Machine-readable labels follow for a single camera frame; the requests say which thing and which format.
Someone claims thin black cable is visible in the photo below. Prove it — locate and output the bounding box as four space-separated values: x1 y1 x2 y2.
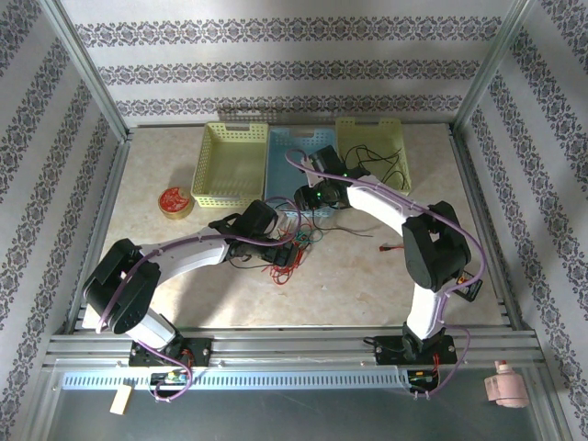
344 145 408 189
311 219 374 239
228 255 273 272

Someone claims blue plastic basket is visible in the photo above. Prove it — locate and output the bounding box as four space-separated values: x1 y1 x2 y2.
265 127 341 220

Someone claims yellow plastic basket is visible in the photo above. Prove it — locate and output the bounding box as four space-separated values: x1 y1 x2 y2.
334 117 413 194
190 121 270 209

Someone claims grey metal sheet panel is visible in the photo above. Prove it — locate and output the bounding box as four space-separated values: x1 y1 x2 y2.
43 390 552 441

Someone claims pink plastic bottle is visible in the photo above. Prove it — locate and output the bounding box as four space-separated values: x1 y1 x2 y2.
485 360 527 409

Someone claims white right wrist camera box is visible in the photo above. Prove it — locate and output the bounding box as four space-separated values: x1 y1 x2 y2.
299 154 322 187

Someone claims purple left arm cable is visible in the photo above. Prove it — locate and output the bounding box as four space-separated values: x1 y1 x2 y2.
95 196 303 404

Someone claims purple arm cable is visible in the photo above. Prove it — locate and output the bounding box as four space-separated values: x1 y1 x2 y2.
95 196 303 404
284 147 487 400

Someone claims wide aluminium frame rail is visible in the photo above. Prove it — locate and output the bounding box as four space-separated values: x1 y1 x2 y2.
43 326 543 371

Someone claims grey slotted cable duct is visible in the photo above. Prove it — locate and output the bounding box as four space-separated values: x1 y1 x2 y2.
62 370 442 391

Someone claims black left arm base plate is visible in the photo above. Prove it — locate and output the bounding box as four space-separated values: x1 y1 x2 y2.
129 337 215 368

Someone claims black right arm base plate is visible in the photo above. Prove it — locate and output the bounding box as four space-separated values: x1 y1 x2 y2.
372 334 459 367

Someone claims aluminium side rail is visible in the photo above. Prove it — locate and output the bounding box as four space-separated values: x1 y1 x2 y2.
63 137 134 334
448 123 526 333

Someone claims small wired connector board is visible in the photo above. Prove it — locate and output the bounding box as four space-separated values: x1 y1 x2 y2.
407 367 441 386
150 370 190 386

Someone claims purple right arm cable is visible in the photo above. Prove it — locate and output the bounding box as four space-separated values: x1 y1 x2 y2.
284 147 487 400

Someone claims aluminium frame post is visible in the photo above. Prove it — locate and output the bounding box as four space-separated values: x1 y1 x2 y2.
451 0 539 134
39 0 134 143

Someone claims beige tag on rail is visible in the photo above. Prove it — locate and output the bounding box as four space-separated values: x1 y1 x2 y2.
109 385 132 416

